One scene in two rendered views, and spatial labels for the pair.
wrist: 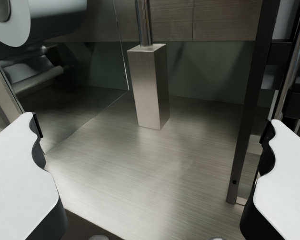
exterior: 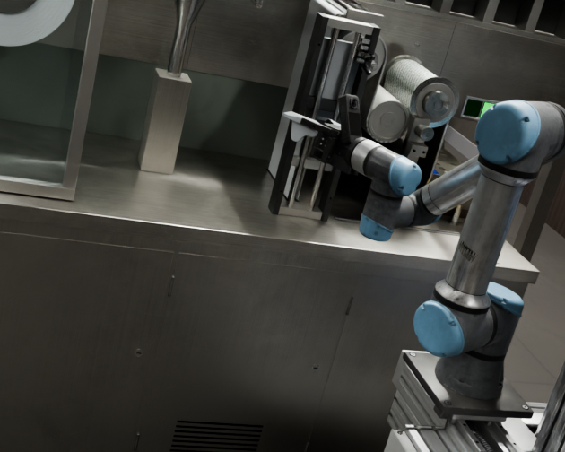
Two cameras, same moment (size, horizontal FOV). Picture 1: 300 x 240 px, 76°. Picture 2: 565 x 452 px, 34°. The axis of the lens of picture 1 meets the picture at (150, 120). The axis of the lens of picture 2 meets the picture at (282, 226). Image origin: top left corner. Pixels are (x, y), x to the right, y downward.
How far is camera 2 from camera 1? 214 cm
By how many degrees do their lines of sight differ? 46
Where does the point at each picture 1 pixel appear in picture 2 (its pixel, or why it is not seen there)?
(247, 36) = (247, 76)
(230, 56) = (227, 94)
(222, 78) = (215, 119)
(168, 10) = (162, 28)
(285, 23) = (311, 88)
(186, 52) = not seen: hidden behind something
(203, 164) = (239, 197)
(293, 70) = (316, 111)
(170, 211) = (239, 220)
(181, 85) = not seen: hidden behind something
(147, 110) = (162, 148)
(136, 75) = (162, 104)
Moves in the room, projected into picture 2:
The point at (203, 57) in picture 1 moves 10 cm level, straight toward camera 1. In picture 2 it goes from (195, 91) to (209, 101)
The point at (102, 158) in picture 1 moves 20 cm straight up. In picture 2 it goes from (140, 195) to (155, 121)
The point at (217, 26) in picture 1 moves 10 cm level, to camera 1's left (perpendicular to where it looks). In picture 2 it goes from (217, 59) to (192, 58)
